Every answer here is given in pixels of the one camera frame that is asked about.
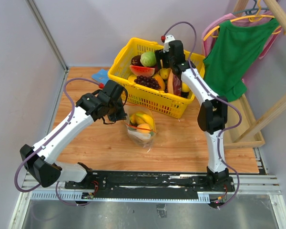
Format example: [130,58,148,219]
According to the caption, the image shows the green tank top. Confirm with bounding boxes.
[204,18,279,102]

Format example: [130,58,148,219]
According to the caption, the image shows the watermelon slice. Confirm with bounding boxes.
[130,65,155,77]

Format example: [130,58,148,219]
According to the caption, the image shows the blue cloth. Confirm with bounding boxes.
[92,69,109,84]

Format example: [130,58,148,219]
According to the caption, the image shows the purple grape bunch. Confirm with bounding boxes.
[134,76,161,90]

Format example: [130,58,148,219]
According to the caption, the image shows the yellow banana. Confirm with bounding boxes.
[130,112,155,130]

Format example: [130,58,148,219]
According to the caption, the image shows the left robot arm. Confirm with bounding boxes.
[20,80,127,189]

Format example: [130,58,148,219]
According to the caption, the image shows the wooden clothes rack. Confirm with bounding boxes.
[224,0,286,149]

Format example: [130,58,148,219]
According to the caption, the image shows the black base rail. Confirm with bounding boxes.
[64,170,235,200]

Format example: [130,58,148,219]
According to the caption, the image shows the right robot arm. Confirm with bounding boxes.
[155,35,229,191]

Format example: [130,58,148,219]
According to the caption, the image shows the raw meat slab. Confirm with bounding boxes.
[167,71,182,97]

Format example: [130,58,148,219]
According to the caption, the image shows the yellow plastic basket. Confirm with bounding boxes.
[108,37,195,118]

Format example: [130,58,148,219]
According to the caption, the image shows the yellow peach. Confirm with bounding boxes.
[136,123,152,135]

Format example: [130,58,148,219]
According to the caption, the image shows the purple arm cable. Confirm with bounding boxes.
[161,21,243,172]
[14,78,104,193]

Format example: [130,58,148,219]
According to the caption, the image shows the pink shirt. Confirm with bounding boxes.
[202,13,283,60]

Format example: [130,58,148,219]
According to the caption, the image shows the aluminium frame post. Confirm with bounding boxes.
[25,0,69,72]

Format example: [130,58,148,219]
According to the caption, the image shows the clear zip top bag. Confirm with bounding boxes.
[123,104,157,152]

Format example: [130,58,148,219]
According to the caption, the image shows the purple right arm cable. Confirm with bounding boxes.
[161,21,243,172]

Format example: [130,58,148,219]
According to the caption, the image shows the green cabbage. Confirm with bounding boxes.
[140,51,157,67]

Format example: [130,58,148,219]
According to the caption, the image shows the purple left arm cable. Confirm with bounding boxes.
[14,78,104,193]

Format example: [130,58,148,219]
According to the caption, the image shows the grey clothes hanger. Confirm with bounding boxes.
[232,0,269,17]

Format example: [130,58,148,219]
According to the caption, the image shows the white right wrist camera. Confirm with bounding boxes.
[163,34,175,52]

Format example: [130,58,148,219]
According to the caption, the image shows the papaya half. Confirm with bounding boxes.
[153,74,165,91]

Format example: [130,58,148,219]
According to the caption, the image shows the yellow clothes hanger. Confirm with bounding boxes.
[203,10,275,41]

